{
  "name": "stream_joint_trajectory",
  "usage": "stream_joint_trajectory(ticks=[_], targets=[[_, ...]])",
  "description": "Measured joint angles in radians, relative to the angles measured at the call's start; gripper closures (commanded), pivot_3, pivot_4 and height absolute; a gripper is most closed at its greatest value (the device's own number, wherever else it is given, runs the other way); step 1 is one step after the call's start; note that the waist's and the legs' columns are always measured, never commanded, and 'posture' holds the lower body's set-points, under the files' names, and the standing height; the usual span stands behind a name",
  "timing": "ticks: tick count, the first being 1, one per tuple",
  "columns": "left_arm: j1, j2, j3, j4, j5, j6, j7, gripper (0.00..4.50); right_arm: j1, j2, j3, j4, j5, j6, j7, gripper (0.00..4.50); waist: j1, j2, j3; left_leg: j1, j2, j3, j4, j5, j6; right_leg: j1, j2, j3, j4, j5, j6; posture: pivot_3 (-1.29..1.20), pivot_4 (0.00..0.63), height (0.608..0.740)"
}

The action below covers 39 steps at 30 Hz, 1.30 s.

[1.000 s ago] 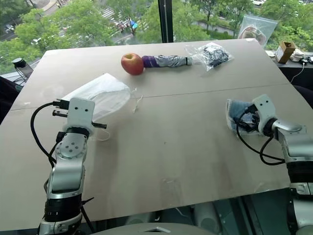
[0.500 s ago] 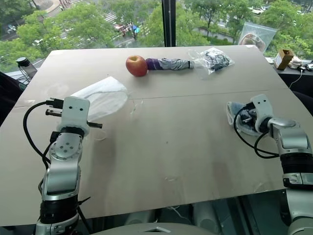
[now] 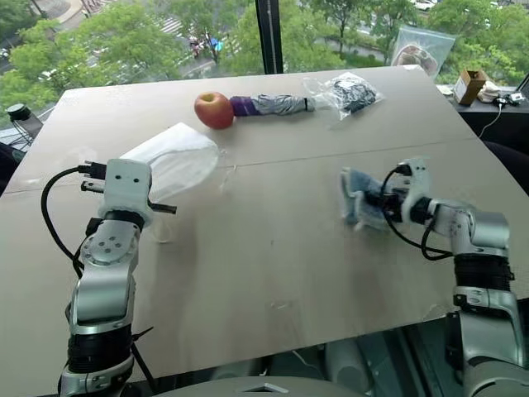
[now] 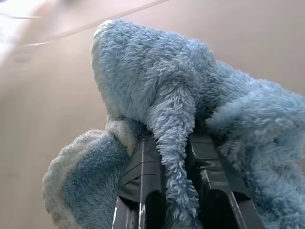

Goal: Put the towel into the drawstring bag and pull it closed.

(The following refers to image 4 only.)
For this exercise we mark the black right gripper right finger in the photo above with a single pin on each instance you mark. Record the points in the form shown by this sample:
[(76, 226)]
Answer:
[(214, 181)]

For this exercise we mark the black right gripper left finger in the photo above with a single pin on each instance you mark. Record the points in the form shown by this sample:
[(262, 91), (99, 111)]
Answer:
[(145, 181)]

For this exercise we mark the blue fluffy plush toy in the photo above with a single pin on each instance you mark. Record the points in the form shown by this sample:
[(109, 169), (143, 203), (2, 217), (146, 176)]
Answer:
[(152, 81)]

